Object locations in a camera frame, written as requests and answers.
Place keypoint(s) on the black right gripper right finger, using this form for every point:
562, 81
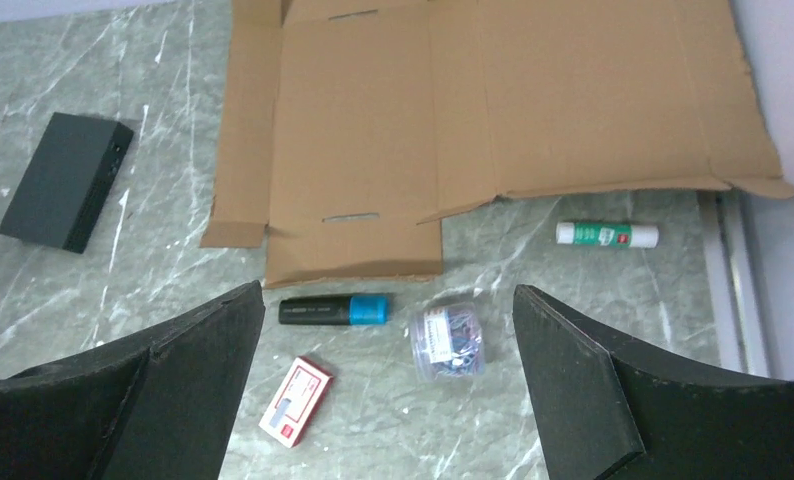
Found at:
609, 405

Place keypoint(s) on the brown cardboard box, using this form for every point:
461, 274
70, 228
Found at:
350, 129

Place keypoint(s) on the red white staples box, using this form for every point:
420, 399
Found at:
296, 401

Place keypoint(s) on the black blue highlighter marker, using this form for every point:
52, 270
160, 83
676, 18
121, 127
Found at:
334, 310

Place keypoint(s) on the green white glue stick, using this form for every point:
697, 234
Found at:
607, 235

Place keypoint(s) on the clear box of paper clips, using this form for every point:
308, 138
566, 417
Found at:
447, 342

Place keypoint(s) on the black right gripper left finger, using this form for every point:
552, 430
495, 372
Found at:
159, 403

